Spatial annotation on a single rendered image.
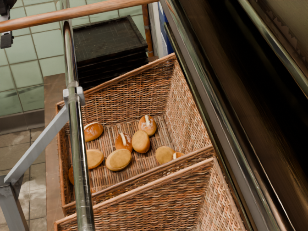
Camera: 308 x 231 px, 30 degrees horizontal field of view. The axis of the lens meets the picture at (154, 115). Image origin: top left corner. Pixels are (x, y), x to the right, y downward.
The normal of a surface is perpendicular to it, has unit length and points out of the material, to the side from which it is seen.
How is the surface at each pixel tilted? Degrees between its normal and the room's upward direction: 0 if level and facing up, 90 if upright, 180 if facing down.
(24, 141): 0
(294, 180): 9
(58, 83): 0
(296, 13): 70
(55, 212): 0
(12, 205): 90
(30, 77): 90
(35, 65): 90
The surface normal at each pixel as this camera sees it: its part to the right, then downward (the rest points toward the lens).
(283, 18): -0.96, -0.10
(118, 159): 0.41, -0.22
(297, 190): 0.04, -0.82
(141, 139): -0.53, -0.65
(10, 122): 0.16, 0.56
